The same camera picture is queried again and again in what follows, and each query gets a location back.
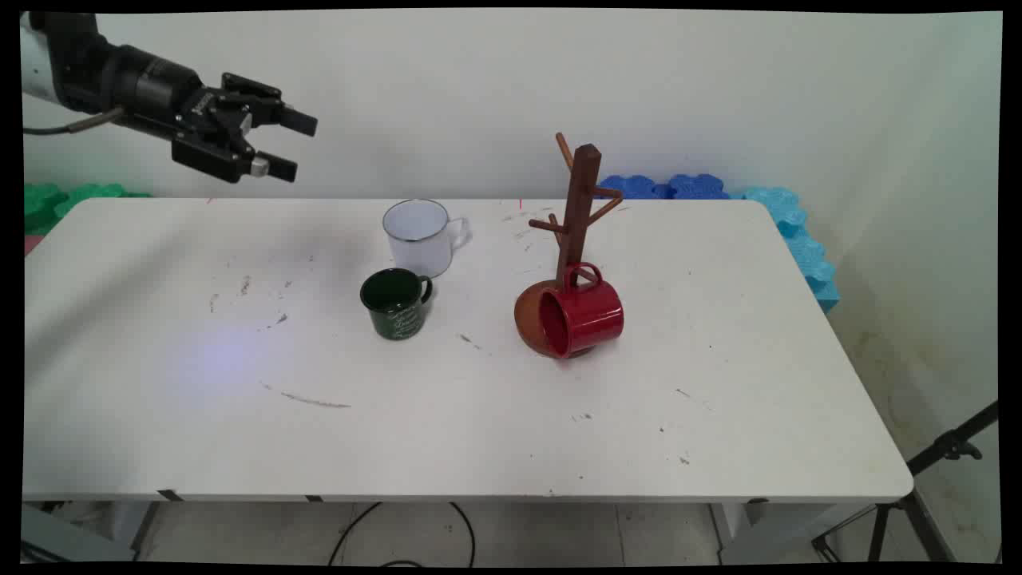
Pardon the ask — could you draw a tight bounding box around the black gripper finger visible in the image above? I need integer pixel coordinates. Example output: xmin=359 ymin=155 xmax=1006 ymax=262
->
xmin=171 ymin=139 xmax=299 ymax=184
xmin=221 ymin=73 xmax=319 ymax=137

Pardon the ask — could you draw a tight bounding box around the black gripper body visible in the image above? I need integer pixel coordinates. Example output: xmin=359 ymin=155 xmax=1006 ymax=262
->
xmin=112 ymin=45 xmax=256 ymax=154

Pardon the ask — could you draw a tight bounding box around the red enamel mug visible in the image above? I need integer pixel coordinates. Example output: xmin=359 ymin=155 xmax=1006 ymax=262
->
xmin=538 ymin=262 xmax=625 ymax=359

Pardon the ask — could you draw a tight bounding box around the green foam mat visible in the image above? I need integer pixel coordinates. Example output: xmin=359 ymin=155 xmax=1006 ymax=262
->
xmin=23 ymin=183 xmax=153 ymax=237

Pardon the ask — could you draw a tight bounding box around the white enamel mug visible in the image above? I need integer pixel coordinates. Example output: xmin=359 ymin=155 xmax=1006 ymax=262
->
xmin=382 ymin=199 xmax=472 ymax=279

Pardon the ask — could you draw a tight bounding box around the dark green enamel mug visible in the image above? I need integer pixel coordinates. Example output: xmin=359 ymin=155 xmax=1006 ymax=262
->
xmin=359 ymin=268 xmax=434 ymax=342

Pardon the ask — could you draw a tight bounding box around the brown wooden mug tree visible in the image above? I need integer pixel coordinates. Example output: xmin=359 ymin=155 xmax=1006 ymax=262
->
xmin=513 ymin=133 xmax=625 ymax=359

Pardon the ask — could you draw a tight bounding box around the dark blue foam mat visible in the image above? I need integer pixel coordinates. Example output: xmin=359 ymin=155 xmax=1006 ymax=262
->
xmin=667 ymin=173 xmax=731 ymax=200
xmin=598 ymin=175 xmax=670 ymax=200

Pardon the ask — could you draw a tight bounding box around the grey table leg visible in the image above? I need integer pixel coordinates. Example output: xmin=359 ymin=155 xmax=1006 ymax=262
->
xmin=20 ymin=502 xmax=160 ymax=563
xmin=709 ymin=501 xmax=847 ymax=565

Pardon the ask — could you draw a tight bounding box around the cyan foam mat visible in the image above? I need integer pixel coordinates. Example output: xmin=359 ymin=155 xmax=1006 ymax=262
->
xmin=730 ymin=186 xmax=842 ymax=313

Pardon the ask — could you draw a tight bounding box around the black floor cable loop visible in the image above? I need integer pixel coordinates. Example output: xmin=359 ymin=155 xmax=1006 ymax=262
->
xmin=327 ymin=502 xmax=478 ymax=569

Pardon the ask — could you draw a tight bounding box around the black camera tripod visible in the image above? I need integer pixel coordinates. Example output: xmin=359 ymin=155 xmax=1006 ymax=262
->
xmin=812 ymin=399 xmax=1001 ymax=564

